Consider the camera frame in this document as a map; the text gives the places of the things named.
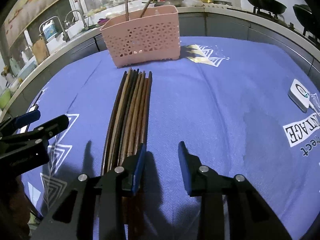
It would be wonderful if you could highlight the light brown bundle chopstick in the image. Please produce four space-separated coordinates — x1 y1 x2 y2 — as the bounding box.
118 69 141 166

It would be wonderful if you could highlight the single brown wooden chopstick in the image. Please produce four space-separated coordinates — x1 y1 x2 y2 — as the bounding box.
139 0 153 18

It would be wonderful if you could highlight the wooden cutting board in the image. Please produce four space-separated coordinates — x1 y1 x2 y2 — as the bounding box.
31 37 50 64

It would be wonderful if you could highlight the white square hub device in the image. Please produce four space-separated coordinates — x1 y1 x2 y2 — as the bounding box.
288 79 316 113

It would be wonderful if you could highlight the white cable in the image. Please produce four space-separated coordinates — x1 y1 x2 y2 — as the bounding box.
309 97 320 116

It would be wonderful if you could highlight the blue label detergent bottle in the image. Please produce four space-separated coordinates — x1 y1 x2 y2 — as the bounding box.
42 20 57 42

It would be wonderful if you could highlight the black lidded wok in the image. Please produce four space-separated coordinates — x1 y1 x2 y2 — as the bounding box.
293 4 319 36

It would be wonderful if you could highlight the dark bundle chopstick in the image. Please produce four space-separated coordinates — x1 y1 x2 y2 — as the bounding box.
100 71 127 176

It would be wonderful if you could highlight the pink perforated utensil basket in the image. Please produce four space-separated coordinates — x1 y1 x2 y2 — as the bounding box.
100 5 181 68

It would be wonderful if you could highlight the chrome kitchen faucet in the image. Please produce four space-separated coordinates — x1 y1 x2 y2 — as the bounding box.
39 16 70 43

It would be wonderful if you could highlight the fruit print window blind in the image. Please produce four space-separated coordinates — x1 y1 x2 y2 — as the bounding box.
4 0 58 46

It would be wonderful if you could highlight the black wok with handle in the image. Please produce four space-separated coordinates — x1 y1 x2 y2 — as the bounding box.
248 0 287 15

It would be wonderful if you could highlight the reddish bundle chopstick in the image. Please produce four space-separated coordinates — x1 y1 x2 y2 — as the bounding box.
126 71 145 157

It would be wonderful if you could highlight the blue printed tablecloth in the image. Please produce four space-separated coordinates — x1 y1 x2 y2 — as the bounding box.
22 37 319 239

